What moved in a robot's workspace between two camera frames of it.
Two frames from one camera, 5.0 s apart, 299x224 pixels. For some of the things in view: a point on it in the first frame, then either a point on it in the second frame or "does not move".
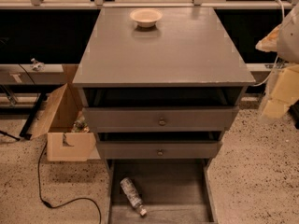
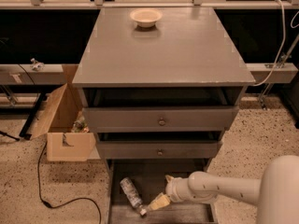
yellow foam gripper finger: (269, 44) to (168, 178)
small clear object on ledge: (37, 65) does not move
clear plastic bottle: (133, 195) does not move
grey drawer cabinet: (161, 86) does not move
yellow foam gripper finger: (285, 91) to (161, 201)
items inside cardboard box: (80, 125) does not move
